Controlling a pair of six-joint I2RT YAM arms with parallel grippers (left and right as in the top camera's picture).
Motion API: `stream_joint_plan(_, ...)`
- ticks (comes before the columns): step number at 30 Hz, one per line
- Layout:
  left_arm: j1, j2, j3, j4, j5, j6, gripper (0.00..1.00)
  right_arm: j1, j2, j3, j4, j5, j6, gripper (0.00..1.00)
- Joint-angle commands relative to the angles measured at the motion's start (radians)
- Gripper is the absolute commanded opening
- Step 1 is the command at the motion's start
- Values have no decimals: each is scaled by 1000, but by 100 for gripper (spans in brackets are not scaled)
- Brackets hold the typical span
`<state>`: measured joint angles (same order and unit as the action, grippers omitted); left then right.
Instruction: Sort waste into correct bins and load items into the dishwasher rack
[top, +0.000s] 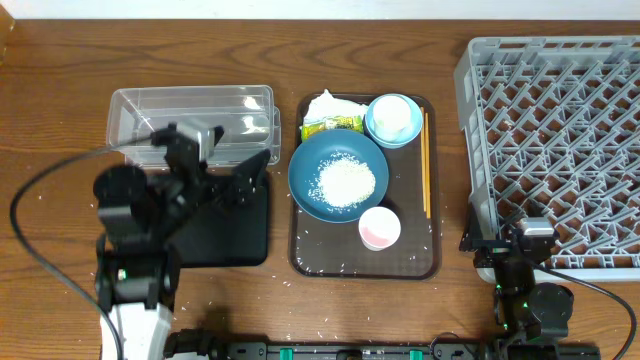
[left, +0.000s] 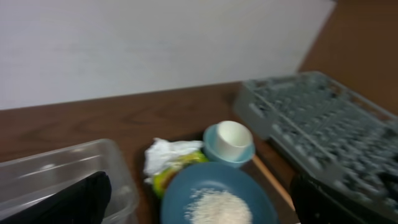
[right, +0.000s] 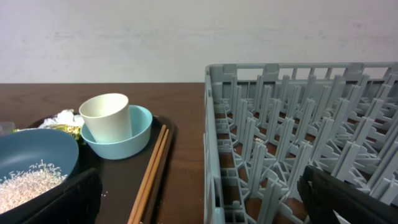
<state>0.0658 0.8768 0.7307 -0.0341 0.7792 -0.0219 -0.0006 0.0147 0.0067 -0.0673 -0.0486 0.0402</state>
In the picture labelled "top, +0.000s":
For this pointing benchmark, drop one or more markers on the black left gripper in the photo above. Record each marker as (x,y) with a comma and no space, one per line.
(239,182)

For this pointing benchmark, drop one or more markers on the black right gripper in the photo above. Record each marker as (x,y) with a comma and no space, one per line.
(494,250)

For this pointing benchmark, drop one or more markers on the wooden chopstick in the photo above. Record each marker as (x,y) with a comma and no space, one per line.
(427,166)
(423,162)

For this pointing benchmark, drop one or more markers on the pink cup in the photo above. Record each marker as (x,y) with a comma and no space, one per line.
(379,228)

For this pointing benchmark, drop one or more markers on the white cup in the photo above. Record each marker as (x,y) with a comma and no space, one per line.
(391,115)

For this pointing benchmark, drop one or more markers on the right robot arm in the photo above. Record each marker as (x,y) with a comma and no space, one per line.
(534,315)

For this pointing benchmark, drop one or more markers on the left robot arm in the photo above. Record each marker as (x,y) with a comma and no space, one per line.
(157,225)

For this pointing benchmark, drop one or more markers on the grey dishwasher rack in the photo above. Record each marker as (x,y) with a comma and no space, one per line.
(552,130)

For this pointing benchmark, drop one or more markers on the clear plastic bin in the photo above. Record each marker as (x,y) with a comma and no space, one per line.
(231,122)

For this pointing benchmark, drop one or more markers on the dark blue plate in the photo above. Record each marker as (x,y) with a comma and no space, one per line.
(306,158)

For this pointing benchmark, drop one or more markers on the black tray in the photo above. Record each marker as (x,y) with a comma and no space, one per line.
(225,232)

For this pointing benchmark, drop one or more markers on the pile of white rice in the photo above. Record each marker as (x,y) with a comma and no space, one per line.
(342,182)

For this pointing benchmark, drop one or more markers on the crumpled white green wrapper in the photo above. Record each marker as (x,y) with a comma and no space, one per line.
(327,112)

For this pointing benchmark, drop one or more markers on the brown serving tray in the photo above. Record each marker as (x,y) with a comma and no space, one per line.
(335,250)

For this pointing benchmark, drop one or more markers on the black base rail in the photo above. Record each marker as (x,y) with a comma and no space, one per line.
(350,351)

